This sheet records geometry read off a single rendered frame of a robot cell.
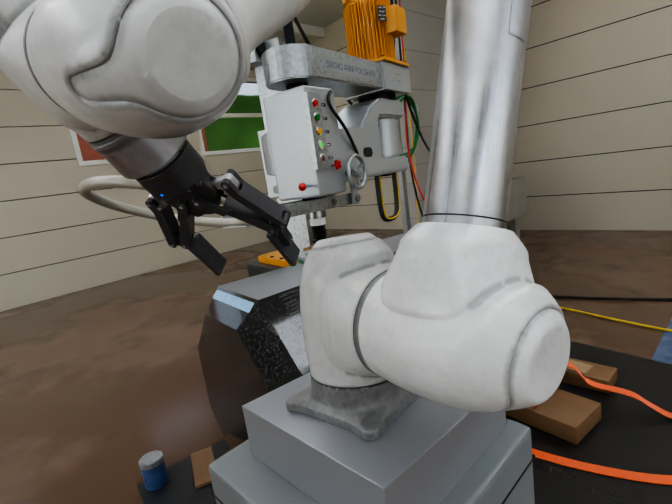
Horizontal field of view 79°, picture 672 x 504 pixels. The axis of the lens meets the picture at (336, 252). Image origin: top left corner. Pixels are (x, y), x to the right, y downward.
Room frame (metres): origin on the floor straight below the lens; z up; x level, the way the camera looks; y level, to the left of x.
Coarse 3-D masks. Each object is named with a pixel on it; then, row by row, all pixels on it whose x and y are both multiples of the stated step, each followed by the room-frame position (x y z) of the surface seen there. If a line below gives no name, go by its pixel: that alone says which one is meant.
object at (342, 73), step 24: (288, 48) 1.63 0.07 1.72; (312, 48) 1.68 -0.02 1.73; (264, 72) 1.70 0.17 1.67; (288, 72) 1.63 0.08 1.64; (312, 72) 1.66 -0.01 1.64; (336, 72) 1.79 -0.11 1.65; (360, 72) 1.95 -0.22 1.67; (384, 72) 2.11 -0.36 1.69; (408, 72) 2.33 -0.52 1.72; (336, 96) 2.15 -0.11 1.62; (360, 96) 2.21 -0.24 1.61; (384, 96) 2.19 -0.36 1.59
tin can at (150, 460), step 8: (144, 456) 1.64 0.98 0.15; (152, 456) 1.63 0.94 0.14; (160, 456) 1.63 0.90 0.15; (144, 464) 1.59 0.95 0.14; (152, 464) 1.58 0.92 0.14; (160, 464) 1.61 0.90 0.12; (144, 472) 1.58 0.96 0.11; (152, 472) 1.58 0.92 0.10; (160, 472) 1.60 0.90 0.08; (144, 480) 1.59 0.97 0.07; (152, 480) 1.58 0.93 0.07; (160, 480) 1.59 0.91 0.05; (152, 488) 1.58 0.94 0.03
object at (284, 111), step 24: (288, 96) 1.65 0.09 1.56; (288, 120) 1.66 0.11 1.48; (336, 120) 1.76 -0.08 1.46; (288, 144) 1.68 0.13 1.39; (336, 144) 1.74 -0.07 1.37; (288, 168) 1.69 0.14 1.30; (312, 168) 1.62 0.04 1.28; (288, 192) 1.70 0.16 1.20; (312, 192) 1.63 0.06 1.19; (336, 192) 1.70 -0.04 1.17
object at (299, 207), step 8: (312, 200) 1.64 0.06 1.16; (320, 200) 1.69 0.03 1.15; (328, 200) 1.73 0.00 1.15; (336, 200) 1.76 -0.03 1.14; (344, 200) 1.83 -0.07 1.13; (288, 208) 1.52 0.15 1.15; (296, 208) 1.56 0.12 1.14; (304, 208) 1.60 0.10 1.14; (312, 208) 1.64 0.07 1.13; (320, 208) 1.68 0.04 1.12; (328, 208) 1.72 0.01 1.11; (224, 216) 1.42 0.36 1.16
